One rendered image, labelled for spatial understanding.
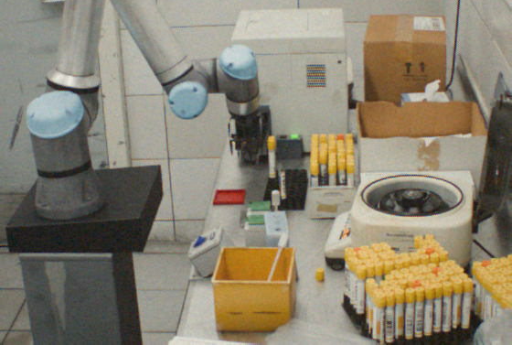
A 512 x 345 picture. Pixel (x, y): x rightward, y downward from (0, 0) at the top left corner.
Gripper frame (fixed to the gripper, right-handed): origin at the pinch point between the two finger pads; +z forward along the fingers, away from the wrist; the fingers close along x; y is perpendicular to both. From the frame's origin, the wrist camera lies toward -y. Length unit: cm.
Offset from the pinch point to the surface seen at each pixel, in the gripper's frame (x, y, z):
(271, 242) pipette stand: 8, 45, -31
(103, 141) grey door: -68, -95, 109
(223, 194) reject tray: -5.4, 13.6, -2.7
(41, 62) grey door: -89, -111, 81
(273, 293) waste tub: 9, 62, -39
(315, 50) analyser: 15.6, -20.5, -13.0
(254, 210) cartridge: 3.4, 30.3, -19.4
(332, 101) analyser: 19.2, -14.1, -2.2
